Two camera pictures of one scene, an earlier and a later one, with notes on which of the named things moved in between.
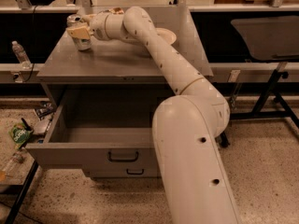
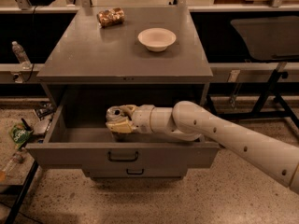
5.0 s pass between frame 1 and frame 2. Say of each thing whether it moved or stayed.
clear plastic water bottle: stayed
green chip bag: stayed
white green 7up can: moved
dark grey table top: stayed
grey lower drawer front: stayed
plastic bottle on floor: stayed
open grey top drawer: stayed
